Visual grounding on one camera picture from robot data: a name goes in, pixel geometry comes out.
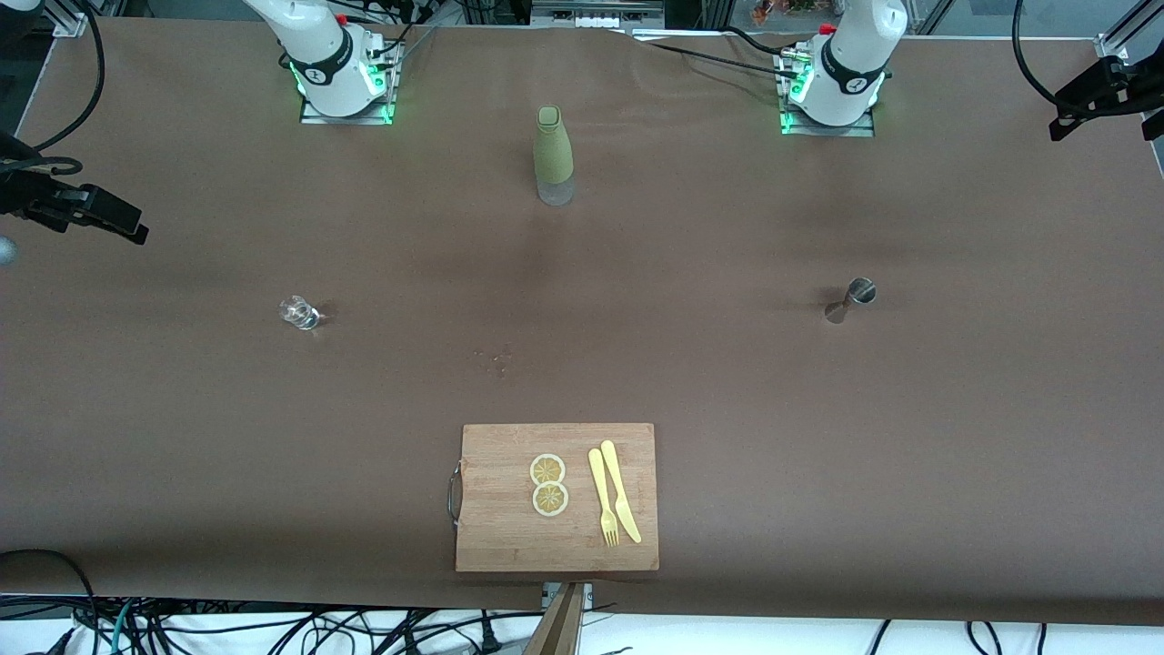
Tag grey power strip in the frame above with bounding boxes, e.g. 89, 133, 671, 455
531, 0, 666, 28

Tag aluminium frame profile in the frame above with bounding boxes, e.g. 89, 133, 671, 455
50, 0, 92, 37
1096, 0, 1164, 63

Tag wooden cutting board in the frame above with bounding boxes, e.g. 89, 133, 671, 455
447, 423, 660, 573

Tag yellow plastic knife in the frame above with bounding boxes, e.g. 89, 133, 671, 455
600, 439, 643, 545

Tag colourful packets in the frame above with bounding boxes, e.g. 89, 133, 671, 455
753, 0, 819, 25

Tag green sleeved glass bottle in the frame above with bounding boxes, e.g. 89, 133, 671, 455
533, 106, 576, 207

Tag vertical camera stand post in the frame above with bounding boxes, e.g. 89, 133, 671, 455
525, 583, 585, 655

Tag steel double jigger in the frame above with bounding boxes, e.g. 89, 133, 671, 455
824, 277, 878, 325

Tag brown table cover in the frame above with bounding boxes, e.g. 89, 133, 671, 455
0, 16, 1164, 629

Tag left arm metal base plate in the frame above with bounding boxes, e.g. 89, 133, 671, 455
778, 50, 876, 137

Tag clear glass measuring cup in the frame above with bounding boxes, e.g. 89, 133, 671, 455
278, 295, 321, 331

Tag metal post bracket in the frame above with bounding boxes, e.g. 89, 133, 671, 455
542, 582, 594, 612

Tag yellow plastic fork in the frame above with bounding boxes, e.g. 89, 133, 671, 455
587, 448, 621, 548

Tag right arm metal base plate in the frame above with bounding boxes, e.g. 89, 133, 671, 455
300, 41, 401, 126

